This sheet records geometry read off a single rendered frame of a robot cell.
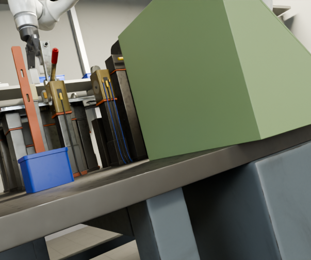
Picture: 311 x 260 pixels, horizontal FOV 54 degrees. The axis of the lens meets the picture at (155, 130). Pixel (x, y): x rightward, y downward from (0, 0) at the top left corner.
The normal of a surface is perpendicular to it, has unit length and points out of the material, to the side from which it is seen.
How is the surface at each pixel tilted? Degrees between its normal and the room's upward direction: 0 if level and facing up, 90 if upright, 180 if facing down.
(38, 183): 90
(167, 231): 90
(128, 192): 90
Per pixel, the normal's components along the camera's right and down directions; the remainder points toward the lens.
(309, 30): -0.82, 0.18
